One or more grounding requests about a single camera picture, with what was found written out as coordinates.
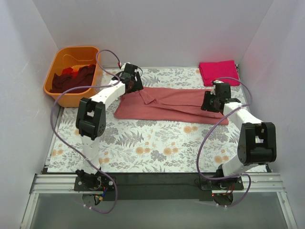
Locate salmon pink polo shirt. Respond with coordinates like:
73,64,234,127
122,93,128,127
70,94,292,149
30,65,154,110
114,87,223,125

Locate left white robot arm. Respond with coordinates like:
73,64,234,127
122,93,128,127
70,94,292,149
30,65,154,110
76,63,143,191

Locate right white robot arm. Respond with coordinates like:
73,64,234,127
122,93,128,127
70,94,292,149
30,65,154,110
199,77,277,190

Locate folded magenta t shirt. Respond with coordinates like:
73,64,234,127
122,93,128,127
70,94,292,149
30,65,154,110
199,60,240,87

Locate dark red clothes in basket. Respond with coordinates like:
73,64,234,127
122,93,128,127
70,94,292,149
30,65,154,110
50,64,96,94

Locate floral patterned table mat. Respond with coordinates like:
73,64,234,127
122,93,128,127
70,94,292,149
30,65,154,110
47,66,271,173

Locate orange plastic laundry basket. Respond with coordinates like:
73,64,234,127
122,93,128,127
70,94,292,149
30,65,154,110
43,46,103,108

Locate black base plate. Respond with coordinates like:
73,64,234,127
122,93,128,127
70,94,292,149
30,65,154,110
74,173,244,201

